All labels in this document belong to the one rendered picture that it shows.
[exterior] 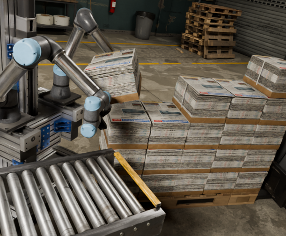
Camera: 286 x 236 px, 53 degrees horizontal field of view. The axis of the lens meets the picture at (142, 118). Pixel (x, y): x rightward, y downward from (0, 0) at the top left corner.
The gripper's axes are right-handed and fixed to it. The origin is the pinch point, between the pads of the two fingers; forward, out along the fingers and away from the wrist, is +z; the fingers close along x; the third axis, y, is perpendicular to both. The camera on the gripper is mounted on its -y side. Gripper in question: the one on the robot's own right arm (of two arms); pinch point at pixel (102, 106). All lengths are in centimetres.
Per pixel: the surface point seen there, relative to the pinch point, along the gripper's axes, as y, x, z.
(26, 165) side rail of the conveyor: -7, 31, -44
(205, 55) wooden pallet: -145, -126, 620
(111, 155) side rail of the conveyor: -21.9, -3.3, -20.4
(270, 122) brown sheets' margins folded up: -56, -113, 51
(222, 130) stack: -50, -74, 40
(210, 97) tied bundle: -19, -67, 34
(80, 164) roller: -15.4, 8.8, -35.5
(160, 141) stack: -43, -28, 24
